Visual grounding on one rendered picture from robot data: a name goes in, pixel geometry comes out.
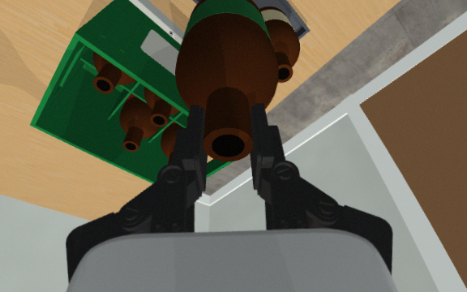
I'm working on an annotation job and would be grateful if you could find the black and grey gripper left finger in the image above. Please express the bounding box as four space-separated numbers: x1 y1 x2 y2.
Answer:
66 105 208 283

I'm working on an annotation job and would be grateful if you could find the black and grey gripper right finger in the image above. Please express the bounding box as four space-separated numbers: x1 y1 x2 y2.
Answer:
250 103 392 275

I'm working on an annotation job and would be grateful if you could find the dark grey tray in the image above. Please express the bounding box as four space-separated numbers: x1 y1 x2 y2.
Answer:
252 0 310 40

